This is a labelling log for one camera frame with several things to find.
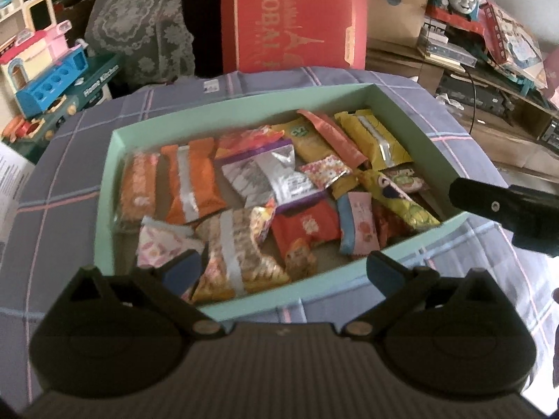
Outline small floral candy packet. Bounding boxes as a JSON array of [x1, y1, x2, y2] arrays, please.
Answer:
[[299, 155, 352, 190]]

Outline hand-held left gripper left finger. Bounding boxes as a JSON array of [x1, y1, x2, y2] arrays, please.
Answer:
[[48, 249, 225, 338]]

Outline white pink-print snack packet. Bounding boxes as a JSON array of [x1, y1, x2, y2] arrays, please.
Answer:
[[136, 216, 206, 271]]

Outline green pink candy packet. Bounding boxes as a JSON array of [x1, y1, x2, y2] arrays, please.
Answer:
[[389, 167, 426, 193]]

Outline black electronic device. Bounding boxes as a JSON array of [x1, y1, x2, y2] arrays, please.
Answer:
[[437, 74, 516, 114]]

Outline mint green cardboard box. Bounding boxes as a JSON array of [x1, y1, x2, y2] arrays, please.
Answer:
[[93, 82, 468, 321]]

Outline dark green toy box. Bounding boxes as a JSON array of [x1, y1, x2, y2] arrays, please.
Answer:
[[6, 52, 121, 162]]

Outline yellow silver-stripe snack packet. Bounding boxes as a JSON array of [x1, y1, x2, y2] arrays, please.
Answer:
[[334, 109, 413, 171]]

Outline small crinkled red packet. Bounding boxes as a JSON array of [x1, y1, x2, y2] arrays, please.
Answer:
[[373, 207, 407, 249]]

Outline orange silver-stripe snack packet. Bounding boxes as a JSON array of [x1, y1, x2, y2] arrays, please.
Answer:
[[161, 137, 228, 225]]

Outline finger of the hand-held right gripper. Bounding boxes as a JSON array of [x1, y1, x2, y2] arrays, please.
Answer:
[[449, 177, 514, 228]]

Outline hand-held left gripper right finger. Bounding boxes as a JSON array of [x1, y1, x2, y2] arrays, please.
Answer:
[[341, 251, 520, 338]]

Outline grey toy case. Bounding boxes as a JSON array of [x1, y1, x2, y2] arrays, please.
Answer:
[[417, 17, 477, 73]]

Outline clear peanut snack packet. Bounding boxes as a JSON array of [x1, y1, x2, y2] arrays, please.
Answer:
[[192, 204, 291, 304]]

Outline bear-print cardboard box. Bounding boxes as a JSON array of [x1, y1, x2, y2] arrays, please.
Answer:
[[367, 0, 437, 42]]

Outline purple silver snack packet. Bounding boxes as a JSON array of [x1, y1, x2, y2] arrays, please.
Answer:
[[220, 140, 319, 210]]

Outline yellow orange-print bar packet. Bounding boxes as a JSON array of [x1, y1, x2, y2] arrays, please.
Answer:
[[271, 121, 346, 167]]

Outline red yellow-print snack packet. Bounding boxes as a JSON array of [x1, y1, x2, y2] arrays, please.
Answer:
[[215, 126, 284, 160]]

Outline white instruction sheet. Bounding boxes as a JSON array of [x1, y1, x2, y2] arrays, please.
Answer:
[[0, 142, 36, 245]]

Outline yellow cartoon snack packet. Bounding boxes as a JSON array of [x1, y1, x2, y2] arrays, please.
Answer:
[[360, 169, 440, 232]]

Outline black cable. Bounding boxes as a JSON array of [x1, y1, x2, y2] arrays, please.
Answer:
[[463, 65, 478, 136]]

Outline red gift box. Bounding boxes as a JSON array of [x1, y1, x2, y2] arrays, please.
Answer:
[[219, 0, 370, 75]]

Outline toy kitchen playset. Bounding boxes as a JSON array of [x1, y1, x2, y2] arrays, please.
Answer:
[[0, 0, 90, 118]]

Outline picture book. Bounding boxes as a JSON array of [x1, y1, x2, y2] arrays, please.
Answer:
[[480, 0, 549, 90]]

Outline wooden cabinet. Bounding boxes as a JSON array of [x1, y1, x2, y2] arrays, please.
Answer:
[[364, 39, 559, 171]]

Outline red flower-logo snack packet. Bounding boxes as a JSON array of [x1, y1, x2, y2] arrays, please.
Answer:
[[271, 201, 341, 280]]

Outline long salmon red packet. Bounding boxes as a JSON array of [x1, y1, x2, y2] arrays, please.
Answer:
[[297, 110, 368, 169]]

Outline pink blue snack packet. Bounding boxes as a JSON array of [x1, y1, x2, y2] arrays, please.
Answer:
[[336, 192, 378, 256]]

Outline orange brown sausage packet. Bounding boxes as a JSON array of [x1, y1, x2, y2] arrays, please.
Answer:
[[118, 153, 160, 223]]

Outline grey patterned cushion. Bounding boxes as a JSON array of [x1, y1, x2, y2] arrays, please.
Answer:
[[85, 0, 197, 92]]

